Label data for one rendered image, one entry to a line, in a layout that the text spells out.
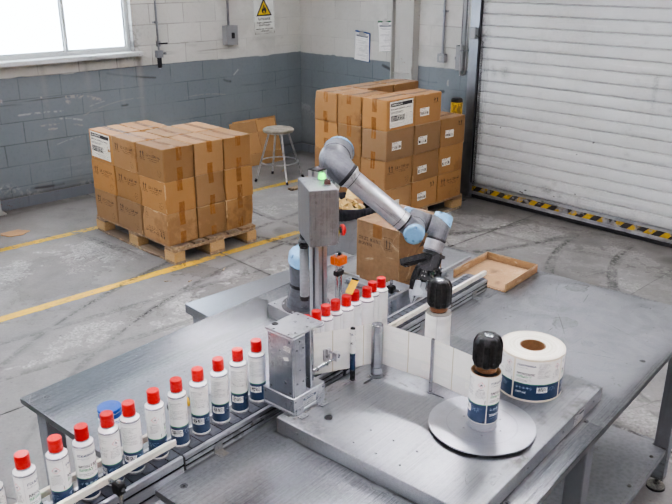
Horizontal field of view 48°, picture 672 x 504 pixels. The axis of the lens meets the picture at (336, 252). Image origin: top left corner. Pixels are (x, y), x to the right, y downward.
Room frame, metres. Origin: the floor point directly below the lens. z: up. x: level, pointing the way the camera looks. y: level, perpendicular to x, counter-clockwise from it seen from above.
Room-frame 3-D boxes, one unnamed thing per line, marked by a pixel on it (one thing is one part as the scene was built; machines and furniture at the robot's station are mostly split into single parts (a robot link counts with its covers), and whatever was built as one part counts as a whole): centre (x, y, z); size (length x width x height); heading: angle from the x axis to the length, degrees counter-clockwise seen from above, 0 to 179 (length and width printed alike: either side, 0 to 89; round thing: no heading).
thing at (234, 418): (2.38, -0.08, 0.86); 1.65 x 0.08 x 0.04; 140
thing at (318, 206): (2.36, 0.06, 1.38); 0.17 x 0.10 x 0.19; 15
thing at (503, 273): (3.14, -0.72, 0.85); 0.30 x 0.26 x 0.04; 140
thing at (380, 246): (3.10, -0.28, 0.99); 0.30 x 0.24 x 0.27; 135
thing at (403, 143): (6.70, -0.49, 0.57); 1.20 x 0.85 x 1.14; 136
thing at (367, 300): (2.41, -0.11, 0.98); 0.05 x 0.05 x 0.20
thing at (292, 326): (2.00, 0.12, 1.14); 0.14 x 0.11 x 0.01; 140
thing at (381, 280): (2.50, -0.16, 0.98); 0.05 x 0.05 x 0.20
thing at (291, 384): (2.00, 0.13, 1.01); 0.14 x 0.13 x 0.26; 140
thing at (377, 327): (2.15, -0.13, 0.97); 0.05 x 0.05 x 0.19
